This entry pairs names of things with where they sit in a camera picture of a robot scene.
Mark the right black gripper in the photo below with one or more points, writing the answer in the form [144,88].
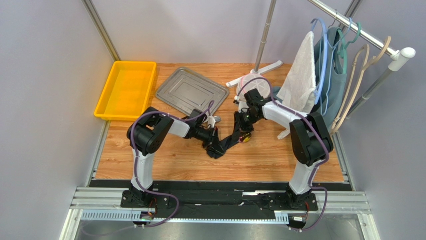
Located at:
[240,123]

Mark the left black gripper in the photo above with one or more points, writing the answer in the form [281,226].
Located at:
[214,134]

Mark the black paper napkin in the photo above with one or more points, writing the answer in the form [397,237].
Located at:
[225,145]

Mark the gold iridescent spoon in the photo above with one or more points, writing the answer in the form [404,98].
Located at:
[245,137]

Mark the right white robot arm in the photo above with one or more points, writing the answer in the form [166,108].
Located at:
[311,141]

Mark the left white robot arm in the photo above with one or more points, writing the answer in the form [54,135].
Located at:
[147,134]

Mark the pink white round container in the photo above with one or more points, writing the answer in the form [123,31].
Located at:
[250,82]

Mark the silver metal tray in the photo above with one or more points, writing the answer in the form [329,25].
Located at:
[187,90]

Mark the white towel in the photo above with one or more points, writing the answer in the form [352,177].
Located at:
[298,89]

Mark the yellow plastic bin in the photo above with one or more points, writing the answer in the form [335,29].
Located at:
[127,91]

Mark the blue clothes hanger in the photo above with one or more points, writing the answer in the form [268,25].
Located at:
[331,83]

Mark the beige clothes hanger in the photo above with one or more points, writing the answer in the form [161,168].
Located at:
[375,59]
[352,87]

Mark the teal grey garment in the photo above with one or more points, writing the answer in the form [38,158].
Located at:
[317,79]

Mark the green clothes hanger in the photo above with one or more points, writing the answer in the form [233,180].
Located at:
[344,46]

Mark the metal clothes rack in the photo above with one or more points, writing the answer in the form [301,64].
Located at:
[399,57]

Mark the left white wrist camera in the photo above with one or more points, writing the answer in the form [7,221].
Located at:
[211,121]

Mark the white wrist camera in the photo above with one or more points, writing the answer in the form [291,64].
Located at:
[211,121]
[241,103]

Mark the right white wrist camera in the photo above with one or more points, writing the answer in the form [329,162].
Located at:
[241,103]

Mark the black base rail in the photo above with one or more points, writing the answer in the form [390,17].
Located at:
[192,200]

